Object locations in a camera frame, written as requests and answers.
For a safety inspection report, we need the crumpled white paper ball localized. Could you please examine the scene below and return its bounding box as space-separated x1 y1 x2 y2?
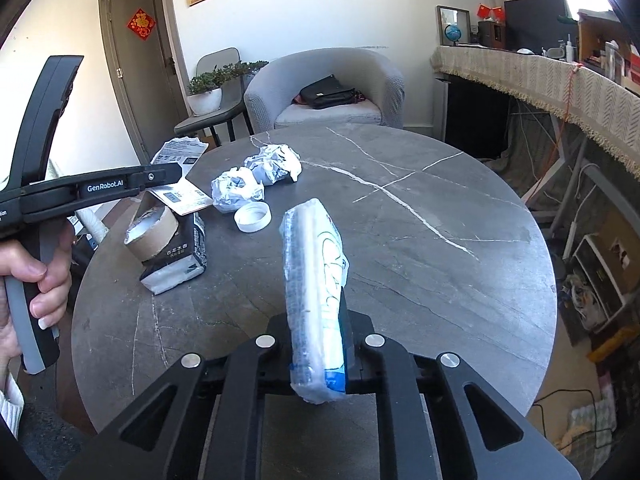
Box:
243 143 303 186
210 166 265 215

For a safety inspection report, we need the brown tape roll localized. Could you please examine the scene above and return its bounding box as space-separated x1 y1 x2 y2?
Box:
123 204 180 262

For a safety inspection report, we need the cardboard box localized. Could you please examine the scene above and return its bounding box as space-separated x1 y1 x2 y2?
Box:
578 9 640 87

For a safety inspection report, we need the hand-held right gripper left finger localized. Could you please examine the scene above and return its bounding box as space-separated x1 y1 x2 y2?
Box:
60 313 294 480

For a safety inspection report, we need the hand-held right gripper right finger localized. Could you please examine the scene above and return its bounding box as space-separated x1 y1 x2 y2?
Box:
338 287 582 480

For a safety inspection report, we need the person's left hand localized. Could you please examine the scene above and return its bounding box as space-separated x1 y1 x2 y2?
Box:
0 224 76 378

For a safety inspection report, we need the beige fringed tablecloth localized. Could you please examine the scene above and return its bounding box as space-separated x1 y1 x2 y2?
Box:
430 44 640 182

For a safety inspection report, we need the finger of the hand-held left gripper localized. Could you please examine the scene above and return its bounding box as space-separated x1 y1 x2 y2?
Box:
131 162 182 196

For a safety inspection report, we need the white bottle cap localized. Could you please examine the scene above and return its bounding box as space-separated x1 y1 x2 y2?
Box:
234 202 273 234

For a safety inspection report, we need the white and brown card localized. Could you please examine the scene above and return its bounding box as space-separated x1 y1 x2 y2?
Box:
149 179 214 216

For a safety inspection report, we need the grey armchair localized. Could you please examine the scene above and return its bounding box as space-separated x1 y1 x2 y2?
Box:
243 47 405 134

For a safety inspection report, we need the grey dining chair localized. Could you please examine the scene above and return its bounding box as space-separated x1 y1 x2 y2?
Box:
173 47 247 147

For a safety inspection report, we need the potted plant in white pot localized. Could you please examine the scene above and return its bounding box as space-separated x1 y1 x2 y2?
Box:
187 59 270 116

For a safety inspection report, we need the printed paper leaflet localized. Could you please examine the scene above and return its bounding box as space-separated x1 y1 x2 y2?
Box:
149 134 209 166

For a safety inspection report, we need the framed mirror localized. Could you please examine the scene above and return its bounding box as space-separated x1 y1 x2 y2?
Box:
436 5 471 46

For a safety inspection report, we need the red door decoration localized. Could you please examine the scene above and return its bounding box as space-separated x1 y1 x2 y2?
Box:
126 7 157 41

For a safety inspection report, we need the black monitor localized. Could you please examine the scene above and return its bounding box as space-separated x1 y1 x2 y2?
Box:
503 0 571 54

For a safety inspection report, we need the grey door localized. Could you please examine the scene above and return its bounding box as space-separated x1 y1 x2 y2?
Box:
99 0 182 163

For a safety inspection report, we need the black handbag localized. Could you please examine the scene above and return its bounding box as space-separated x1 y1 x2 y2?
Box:
298 74 357 110

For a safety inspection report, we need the black and white packet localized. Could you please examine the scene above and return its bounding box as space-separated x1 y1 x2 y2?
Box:
138 210 208 295

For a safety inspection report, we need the black cabinet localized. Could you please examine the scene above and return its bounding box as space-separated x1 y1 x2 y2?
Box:
444 76 512 159

